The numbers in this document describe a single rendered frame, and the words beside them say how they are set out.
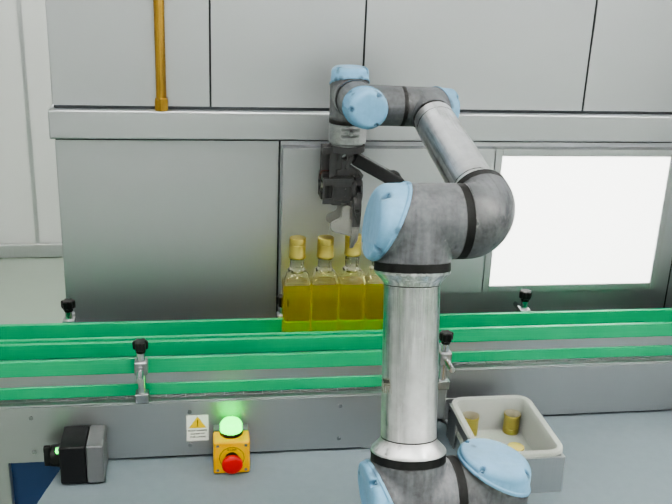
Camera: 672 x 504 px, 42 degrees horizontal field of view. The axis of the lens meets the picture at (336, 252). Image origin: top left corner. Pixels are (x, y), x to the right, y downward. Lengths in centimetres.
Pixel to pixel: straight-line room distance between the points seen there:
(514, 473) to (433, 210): 42
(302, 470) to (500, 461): 52
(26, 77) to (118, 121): 308
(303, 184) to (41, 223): 334
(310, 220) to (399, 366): 69
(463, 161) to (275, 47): 58
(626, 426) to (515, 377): 28
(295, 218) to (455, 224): 70
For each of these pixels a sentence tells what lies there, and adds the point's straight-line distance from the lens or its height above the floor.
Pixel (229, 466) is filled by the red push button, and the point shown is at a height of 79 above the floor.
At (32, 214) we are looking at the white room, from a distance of 512.
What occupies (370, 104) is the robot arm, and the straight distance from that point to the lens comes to 161.
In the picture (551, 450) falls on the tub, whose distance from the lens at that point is 178.
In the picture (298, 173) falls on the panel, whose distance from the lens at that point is 190.
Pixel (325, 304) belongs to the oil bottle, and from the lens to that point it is 185.
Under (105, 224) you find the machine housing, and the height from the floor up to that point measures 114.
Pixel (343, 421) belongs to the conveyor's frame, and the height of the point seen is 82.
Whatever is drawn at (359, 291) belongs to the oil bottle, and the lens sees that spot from 185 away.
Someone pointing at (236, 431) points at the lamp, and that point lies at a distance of 176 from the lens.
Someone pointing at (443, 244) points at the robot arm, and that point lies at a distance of 130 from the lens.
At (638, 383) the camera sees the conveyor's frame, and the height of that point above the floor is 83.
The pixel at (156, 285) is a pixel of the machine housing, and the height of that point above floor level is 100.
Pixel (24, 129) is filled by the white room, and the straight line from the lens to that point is 501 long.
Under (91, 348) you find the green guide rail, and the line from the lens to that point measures 184.
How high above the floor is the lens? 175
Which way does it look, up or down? 20 degrees down
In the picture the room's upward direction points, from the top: 2 degrees clockwise
